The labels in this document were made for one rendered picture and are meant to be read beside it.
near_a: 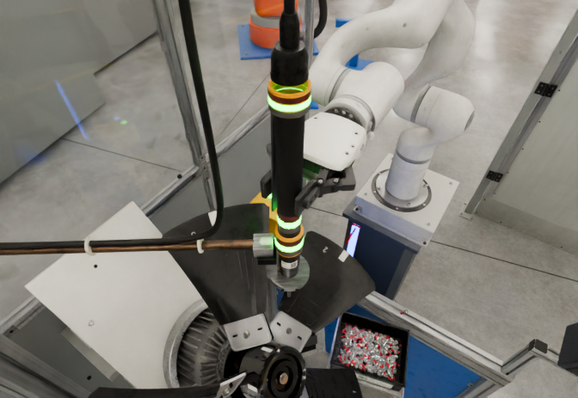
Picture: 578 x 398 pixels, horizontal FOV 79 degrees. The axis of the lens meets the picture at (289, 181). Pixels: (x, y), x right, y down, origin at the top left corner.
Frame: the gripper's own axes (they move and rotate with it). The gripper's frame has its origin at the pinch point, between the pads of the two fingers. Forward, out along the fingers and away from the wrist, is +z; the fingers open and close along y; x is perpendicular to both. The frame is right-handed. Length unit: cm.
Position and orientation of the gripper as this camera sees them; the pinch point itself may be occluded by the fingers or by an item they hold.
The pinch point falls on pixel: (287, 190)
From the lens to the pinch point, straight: 46.1
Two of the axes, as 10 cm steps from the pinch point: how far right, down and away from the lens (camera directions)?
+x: 0.0, -6.9, -7.2
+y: -8.4, -3.9, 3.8
